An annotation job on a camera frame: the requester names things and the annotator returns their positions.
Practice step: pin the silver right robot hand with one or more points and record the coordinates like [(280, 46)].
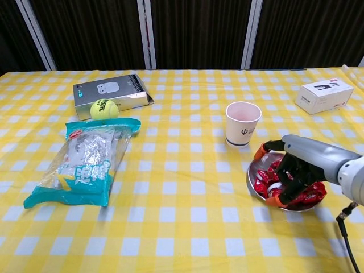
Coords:
[(312, 156)]

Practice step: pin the silver metal plate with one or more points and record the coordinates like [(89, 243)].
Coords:
[(251, 175)]

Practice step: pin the white paper cup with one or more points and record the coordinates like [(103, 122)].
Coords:
[(241, 130)]

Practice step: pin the white stapler box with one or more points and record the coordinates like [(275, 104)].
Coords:
[(321, 99)]

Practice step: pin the black ribbed partition panel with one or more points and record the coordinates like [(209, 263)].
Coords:
[(14, 34), (91, 34), (312, 34), (199, 34)]

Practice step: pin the yellow white checkered tablecloth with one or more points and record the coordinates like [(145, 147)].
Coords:
[(176, 199)]

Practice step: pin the yellow tennis ball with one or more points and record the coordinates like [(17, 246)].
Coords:
[(104, 109)]

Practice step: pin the silver earbuds box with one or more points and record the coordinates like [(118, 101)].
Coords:
[(108, 88)]

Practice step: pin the teal clear snack bag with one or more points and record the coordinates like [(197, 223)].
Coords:
[(85, 170)]

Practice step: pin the white metal partition post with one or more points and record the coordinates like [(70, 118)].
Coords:
[(37, 34), (362, 63), (251, 34), (146, 34)]

